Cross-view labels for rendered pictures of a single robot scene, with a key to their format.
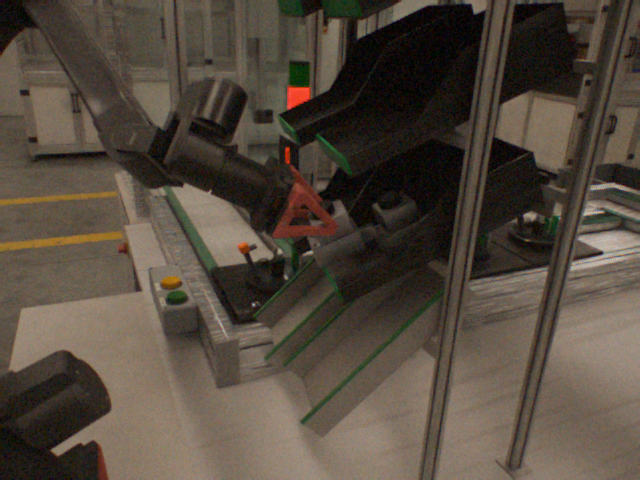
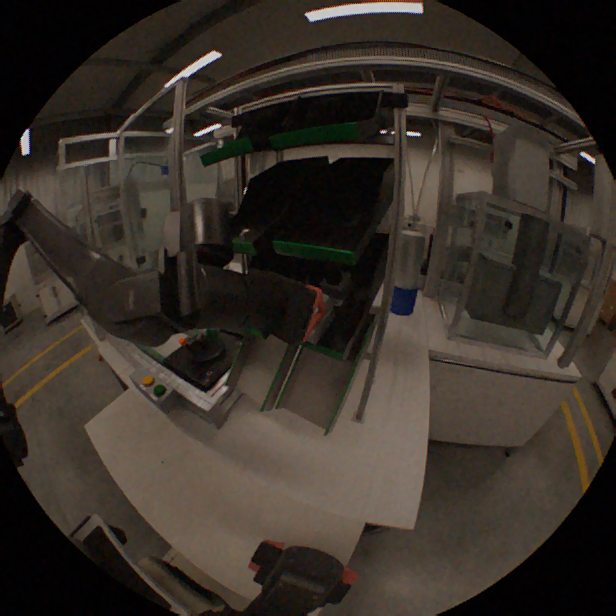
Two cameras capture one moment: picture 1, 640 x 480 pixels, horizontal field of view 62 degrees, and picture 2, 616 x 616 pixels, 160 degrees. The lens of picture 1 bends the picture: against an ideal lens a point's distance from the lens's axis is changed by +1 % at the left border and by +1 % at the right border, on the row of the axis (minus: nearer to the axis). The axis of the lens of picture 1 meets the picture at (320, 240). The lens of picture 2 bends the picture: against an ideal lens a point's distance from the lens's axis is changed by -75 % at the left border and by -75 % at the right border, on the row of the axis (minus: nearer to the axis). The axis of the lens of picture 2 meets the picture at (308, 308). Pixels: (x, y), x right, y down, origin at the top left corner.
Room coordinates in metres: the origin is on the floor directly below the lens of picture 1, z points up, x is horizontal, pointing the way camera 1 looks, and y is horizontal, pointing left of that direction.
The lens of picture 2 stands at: (0.40, 0.19, 1.43)
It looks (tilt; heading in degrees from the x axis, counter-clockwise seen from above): 29 degrees down; 318
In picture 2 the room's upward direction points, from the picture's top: straight up
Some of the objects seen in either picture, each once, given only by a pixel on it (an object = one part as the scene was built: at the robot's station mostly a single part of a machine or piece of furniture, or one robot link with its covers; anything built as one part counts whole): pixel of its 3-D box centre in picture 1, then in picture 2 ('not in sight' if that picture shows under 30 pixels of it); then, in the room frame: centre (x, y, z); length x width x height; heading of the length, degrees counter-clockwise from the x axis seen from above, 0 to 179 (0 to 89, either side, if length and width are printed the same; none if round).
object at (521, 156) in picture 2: not in sight; (520, 218); (0.30, -1.08, 1.50); 0.38 x 0.21 x 0.88; 115
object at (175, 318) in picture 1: (172, 296); (152, 388); (1.02, 0.32, 0.93); 0.21 x 0.07 x 0.06; 25
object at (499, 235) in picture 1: (538, 225); not in sight; (1.35, -0.59, 1.01); 0.24 x 0.24 x 0.13; 25
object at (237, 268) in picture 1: (277, 285); (207, 353); (1.04, 0.09, 0.96); 0.24 x 0.24 x 0.02; 25
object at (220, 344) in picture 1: (184, 264); (142, 361); (1.22, 0.34, 0.91); 0.89 x 0.06 x 0.11; 25
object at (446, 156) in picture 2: not in sight; (445, 191); (0.77, -1.24, 1.56); 0.09 x 0.04 x 1.39; 25
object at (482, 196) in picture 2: not in sight; (510, 272); (0.29, -1.15, 1.21); 0.69 x 0.46 x 0.69; 25
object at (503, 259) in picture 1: (464, 236); not in sight; (1.25, -0.37, 1.01); 0.24 x 0.24 x 0.13; 25
